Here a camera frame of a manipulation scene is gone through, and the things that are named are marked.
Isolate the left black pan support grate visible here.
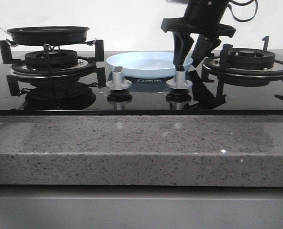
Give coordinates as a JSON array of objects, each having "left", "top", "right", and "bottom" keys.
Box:
[{"left": 0, "top": 39, "right": 106, "bottom": 96}]

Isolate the right black gas burner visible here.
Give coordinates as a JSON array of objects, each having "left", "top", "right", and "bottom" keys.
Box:
[{"left": 202, "top": 48, "right": 283, "bottom": 78}]

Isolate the silver stove knob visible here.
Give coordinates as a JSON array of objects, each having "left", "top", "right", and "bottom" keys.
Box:
[
  {"left": 166, "top": 66, "right": 192, "bottom": 90},
  {"left": 106, "top": 66, "right": 132, "bottom": 91}
]

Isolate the left silver stove knob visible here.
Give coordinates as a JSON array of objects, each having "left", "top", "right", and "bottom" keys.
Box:
[{"left": 106, "top": 66, "right": 132, "bottom": 91}]

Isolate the black frying pan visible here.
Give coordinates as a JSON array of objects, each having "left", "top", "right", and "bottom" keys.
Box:
[{"left": 5, "top": 26, "right": 90, "bottom": 46}]

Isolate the right silver stove knob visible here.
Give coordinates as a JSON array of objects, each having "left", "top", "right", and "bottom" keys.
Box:
[{"left": 166, "top": 66, "right": 192, "bottom": 90}]

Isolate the black pan support grate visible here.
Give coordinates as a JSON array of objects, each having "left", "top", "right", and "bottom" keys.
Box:
[
  {"left": 0, "top": 39, "right": 106, "bottom": 96},
  {"left": 201, "top": 36, "right": 283, "bottom": 100}
]

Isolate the black gas burner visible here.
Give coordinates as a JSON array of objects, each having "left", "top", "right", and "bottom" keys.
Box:
[
  {"left": 202, "top": 48, "right": 283, "bottom": 78},
  {"left": 11, "top": 50, "right": 96, "bottom": 75}
]

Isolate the light blue plate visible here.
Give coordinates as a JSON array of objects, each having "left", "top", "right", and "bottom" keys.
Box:
[{"left": 106, "top": 51, "right": 194, "bottom": 78}]

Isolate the wire pan reducer ring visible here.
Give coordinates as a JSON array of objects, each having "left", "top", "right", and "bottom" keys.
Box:
[{"left": 6, "top": 38, "right": 97, "bottom": 52}]

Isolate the right black pan support grate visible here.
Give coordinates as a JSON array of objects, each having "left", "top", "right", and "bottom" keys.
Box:
[{"left": 201, "top": 36, "right": 283, "bottom": 100}]

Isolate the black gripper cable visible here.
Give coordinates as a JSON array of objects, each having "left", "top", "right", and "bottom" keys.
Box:
[{"left": 228, "top": 0, "right": 259, "bottom": 23}]

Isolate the black glass gas cooktop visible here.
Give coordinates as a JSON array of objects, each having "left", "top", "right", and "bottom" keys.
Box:
[{"left": 0, "top": 54, "right": 283, "bottom": 116}]

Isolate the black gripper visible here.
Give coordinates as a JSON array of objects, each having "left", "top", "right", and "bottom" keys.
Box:
[{"left": 161, "top": 0, "right": 236, "bottom": 67}]

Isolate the left black gas burner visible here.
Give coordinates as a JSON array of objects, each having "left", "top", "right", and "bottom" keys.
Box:
[{"left": 11, "top": 50, "right": 96, "bottom": 75}]

